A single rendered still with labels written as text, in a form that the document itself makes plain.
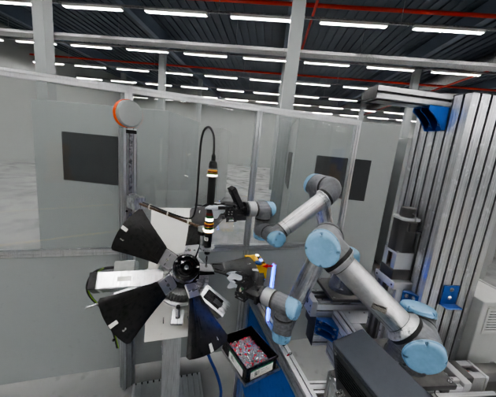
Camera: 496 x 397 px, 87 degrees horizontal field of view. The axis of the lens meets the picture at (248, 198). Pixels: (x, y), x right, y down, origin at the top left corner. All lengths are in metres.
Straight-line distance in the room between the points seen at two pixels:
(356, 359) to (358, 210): 3.13
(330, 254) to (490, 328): 0.89
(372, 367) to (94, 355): 2.00
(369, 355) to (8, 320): 2.13
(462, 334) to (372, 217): 2.56
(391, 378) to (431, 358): 0.22
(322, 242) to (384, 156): 3.07
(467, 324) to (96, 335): 2.20
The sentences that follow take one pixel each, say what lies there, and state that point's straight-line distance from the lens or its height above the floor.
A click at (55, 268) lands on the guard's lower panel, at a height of 0.88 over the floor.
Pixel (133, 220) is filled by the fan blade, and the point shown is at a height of 1.38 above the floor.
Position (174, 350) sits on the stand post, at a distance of 1.62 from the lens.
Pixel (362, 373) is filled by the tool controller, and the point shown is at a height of 1.23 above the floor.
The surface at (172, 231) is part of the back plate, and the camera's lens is 1.55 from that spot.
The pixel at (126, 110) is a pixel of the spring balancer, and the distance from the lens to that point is 1.69.
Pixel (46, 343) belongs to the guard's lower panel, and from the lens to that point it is 2.44.
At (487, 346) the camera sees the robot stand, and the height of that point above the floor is 1.02.
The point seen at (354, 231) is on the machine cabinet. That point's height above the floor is 0.73.
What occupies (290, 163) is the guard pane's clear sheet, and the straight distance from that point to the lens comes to 2.06.
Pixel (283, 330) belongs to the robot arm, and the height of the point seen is 1.09.
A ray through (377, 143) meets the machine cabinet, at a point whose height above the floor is 1.95.
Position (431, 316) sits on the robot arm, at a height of 1.26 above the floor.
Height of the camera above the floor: 1.77
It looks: 11 degrees down
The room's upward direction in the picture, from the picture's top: 5 degrees clockwise
